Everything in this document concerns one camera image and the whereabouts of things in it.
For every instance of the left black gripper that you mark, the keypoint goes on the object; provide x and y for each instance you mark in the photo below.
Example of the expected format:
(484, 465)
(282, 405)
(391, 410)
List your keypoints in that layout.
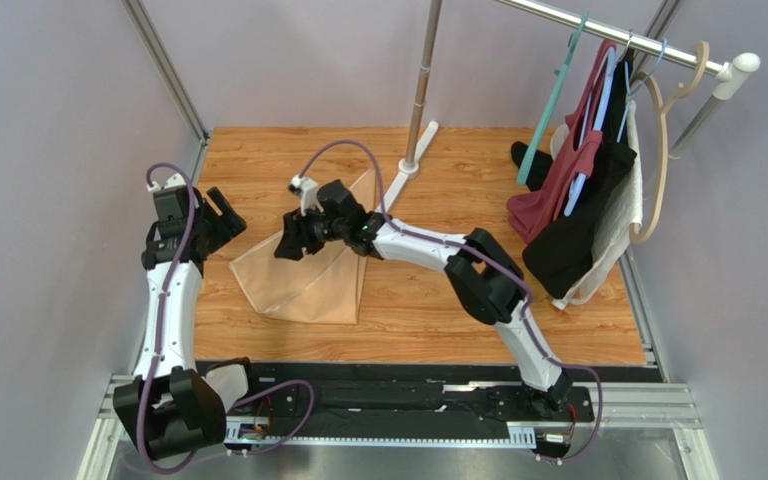
(228, 223)

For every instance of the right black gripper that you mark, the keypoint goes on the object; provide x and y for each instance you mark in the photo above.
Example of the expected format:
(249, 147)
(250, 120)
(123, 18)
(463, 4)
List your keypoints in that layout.
(301, 229)

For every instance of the beige cloth napkin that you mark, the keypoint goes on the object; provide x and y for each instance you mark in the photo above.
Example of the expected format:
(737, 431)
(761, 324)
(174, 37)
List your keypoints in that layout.
(324, 288)

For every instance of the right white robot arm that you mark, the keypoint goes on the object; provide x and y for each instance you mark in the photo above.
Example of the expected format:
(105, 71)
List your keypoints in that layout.
(486, 280)

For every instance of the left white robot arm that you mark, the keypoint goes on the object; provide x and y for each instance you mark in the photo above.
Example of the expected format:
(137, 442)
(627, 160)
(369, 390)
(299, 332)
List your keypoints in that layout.
(169, 408)

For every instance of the maroon shirt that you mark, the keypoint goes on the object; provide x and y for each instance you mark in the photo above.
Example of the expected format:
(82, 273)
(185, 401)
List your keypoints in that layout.
(531, 212)

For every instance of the black garment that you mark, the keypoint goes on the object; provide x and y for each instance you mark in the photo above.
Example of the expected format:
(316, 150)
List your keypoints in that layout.
(535, 253)

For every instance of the light blue hanger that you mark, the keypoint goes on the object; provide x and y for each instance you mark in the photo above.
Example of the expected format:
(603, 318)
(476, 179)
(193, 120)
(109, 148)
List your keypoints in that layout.
(595, 113)

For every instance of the white towel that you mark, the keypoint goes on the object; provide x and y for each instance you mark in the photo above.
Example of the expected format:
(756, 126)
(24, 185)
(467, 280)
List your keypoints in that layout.
(617, 226)

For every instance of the beige wooden hanger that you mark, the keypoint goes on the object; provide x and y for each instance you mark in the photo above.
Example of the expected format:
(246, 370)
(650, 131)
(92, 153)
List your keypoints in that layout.
(640, 234)

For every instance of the teal plastic hanger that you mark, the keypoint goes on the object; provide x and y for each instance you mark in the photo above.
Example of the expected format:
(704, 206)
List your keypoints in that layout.
(550, 106)

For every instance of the metal clothes rack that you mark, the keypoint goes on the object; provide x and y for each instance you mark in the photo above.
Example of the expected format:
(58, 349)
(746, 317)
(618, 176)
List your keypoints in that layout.
(731, 76)

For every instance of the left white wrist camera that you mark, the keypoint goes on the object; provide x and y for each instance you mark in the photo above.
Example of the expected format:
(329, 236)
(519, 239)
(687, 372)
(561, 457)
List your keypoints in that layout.
(175, 181)

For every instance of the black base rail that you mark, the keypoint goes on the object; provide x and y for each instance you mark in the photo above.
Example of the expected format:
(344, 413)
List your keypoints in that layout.
(400, 401)

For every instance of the aluminium frame post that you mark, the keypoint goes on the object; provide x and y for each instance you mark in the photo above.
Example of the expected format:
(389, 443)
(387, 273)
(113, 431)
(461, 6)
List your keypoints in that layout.
(147, 31)

